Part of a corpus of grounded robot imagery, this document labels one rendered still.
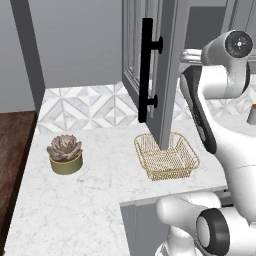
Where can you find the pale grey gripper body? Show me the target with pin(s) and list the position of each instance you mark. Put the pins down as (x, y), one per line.
(191, 56)

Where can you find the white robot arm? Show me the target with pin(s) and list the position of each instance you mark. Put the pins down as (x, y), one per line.
(240, 160)

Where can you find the grey glass cabinet door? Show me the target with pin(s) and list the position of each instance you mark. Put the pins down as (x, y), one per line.
(166, 83)

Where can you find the grey pot with orange top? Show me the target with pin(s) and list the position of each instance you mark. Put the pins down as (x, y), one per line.
(252, 116)

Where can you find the succulent in olive pot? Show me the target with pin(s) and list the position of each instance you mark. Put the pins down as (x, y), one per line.
(65, 156)

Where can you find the grey wall cabinet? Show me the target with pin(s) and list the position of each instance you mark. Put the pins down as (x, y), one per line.
(206, 26)

